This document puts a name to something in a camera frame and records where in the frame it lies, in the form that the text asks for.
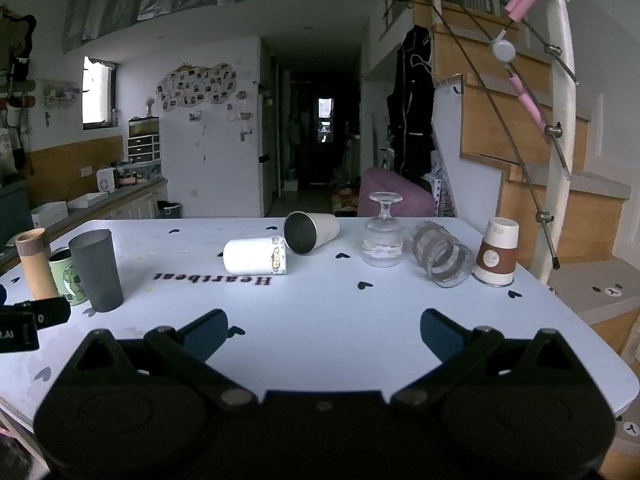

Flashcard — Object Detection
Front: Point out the kitchen counter cabinet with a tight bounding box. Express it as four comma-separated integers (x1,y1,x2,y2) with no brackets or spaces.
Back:
0,175,169,267

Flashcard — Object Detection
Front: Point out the stainless steel cup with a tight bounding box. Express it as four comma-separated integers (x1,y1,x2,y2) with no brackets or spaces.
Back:
283,211,341,256

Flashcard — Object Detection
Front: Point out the window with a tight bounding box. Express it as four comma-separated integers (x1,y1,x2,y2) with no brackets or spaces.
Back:
82,56,119,129

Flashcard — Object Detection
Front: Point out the white cardboard box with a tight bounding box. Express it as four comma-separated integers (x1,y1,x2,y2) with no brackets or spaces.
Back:
30,201,70,229

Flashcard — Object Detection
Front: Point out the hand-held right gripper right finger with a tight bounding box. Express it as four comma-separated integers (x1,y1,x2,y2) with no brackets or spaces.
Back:
391,309,591,406

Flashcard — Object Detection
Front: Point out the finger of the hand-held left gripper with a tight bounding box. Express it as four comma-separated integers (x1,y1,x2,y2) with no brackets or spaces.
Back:
14,296,72,331

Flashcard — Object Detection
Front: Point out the striped clear glass cup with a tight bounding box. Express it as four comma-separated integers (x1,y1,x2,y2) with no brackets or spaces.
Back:
410,220,475,289

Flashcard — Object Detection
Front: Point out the wooden staircase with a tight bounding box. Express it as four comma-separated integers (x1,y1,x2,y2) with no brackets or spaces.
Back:
411,0,640,361

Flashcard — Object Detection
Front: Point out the green cartoon mug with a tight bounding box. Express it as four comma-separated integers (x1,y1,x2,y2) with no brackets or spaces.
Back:
48,247,89,307

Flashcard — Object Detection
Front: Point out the purple beanbag chair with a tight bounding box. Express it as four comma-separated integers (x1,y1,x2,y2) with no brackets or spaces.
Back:
359,167,437,218

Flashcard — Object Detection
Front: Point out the white drawer organizer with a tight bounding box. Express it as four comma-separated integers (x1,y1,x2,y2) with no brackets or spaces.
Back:
127,117,162,165

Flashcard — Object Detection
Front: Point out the brown sleeve paper cup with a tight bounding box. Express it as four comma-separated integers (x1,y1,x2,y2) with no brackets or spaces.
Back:
473,217,520,289

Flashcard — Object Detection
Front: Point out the round white device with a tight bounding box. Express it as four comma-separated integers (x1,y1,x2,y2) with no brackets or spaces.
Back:
490,37,517,64

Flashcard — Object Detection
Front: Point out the white railing post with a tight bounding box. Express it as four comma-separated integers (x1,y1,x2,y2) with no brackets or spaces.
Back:
529,0,579,286

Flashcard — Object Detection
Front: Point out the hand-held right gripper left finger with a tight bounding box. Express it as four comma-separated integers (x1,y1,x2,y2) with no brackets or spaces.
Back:
65,309,258,407

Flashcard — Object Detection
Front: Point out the white cartoon print cup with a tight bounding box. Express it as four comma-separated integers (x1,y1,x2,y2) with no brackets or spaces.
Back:
223,236,289,276

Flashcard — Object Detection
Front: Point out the grey bear stair mat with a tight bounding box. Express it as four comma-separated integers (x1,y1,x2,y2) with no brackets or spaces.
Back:
546,257,640,312

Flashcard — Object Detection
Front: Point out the black hanging coat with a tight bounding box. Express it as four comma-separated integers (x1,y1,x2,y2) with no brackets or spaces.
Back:
387,25,435,182

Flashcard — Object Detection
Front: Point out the dark grey tumbler cup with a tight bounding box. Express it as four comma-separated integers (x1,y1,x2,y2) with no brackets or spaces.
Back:
68,229,124,313

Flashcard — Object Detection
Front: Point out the clear stemmed glass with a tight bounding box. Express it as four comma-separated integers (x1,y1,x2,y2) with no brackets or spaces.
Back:
362,192,405,268

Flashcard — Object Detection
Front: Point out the bamboo cup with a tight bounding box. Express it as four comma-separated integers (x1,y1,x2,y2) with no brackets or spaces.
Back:
15,228,60,304

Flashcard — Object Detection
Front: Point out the red floral box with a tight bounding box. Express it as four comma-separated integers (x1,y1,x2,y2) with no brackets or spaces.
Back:
330,187,361,216

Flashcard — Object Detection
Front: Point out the cloud shaped photo board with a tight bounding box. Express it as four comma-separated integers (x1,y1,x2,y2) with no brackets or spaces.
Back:
155,62,239,111

